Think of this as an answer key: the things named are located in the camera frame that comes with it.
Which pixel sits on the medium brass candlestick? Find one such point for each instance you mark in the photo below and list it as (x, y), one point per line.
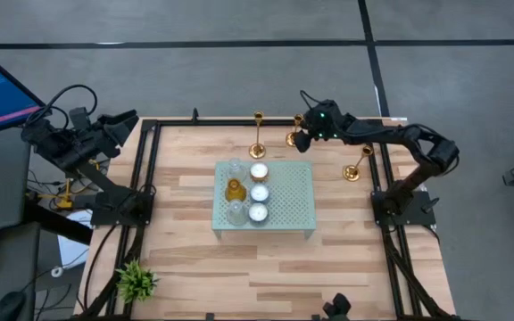
(351, 173)

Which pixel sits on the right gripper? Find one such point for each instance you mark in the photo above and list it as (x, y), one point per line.
(328, 122)

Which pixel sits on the black computer mouse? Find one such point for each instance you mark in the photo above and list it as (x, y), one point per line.
(7, 307)

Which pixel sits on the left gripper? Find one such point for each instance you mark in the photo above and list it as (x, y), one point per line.
(89, 145)

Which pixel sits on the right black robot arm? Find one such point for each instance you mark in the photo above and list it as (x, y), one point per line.
(435, 156)

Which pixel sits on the tall brass candlestick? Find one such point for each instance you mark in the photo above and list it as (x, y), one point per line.
(257, 150)

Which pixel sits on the potted artificial green plant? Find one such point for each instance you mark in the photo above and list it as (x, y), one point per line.
(135, 282)

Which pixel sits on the green perforated metal shelf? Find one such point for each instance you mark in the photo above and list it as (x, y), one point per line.
(288, 200)

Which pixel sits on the white paper sheet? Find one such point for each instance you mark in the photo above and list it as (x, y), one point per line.
(72, 241)

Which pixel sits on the black aluminium table frame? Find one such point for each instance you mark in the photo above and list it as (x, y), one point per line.
(221, 121)

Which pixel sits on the yellow clamp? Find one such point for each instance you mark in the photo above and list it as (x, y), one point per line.
(65, 198)

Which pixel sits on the short brass candlestick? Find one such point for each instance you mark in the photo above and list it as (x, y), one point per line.
(292, 139)

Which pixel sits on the amber glass candle holder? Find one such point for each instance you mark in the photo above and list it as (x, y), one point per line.
(235, 191)

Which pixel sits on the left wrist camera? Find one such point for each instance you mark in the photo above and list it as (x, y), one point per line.
(80, 118)

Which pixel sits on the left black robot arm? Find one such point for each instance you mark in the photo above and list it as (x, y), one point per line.
(118, 203)

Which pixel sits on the clear glass candle holder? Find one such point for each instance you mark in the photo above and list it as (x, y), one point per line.
(235, 170)
(237, 213)

